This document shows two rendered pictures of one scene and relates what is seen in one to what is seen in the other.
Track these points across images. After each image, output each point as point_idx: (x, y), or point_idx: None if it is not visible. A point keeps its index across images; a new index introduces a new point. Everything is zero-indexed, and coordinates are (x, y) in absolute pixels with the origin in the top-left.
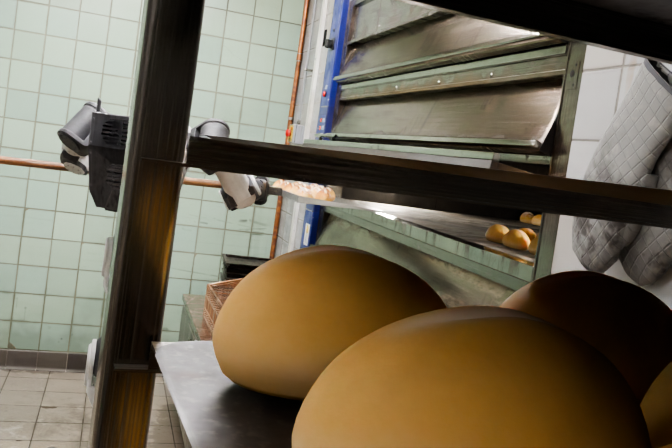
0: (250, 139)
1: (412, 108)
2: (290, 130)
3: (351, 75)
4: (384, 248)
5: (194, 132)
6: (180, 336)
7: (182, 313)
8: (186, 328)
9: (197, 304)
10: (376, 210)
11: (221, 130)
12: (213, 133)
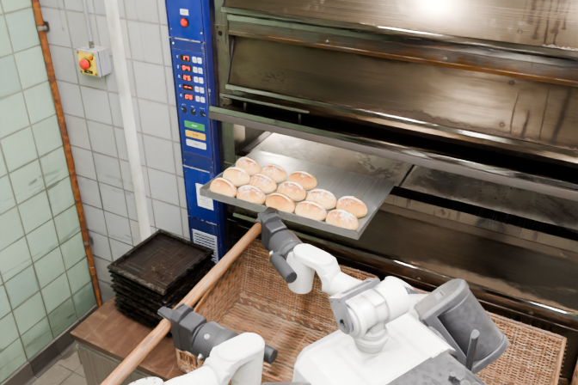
0: (1, 79)
1: (496, 92)
2: (87, 60)
3: (299, 21)
4: (445, 235)
5: (441, 325)
6: (97, 376)
7: (83, 353)
8: (134, 379)
9: (124, 344)
10: (392, 186)
11: (476, 300)
12: (482, 316)
